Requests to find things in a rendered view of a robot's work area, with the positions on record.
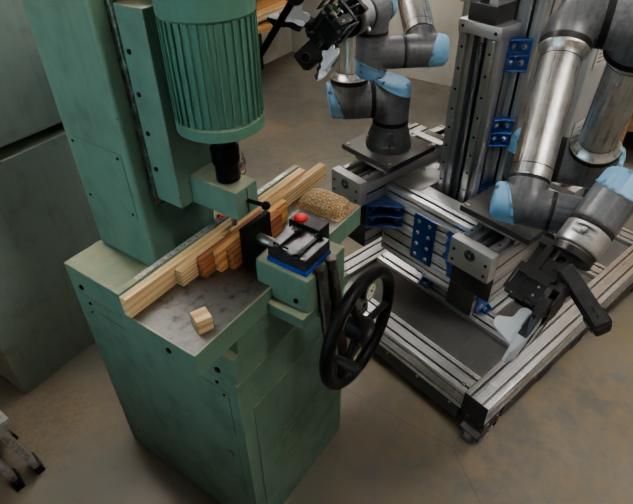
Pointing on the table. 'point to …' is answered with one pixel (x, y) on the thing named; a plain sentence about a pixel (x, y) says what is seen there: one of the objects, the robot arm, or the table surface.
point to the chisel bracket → (217, 200)
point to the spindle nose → (226, 162)
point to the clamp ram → (255, 236)
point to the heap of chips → (325, 204)
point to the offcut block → (202, 320)
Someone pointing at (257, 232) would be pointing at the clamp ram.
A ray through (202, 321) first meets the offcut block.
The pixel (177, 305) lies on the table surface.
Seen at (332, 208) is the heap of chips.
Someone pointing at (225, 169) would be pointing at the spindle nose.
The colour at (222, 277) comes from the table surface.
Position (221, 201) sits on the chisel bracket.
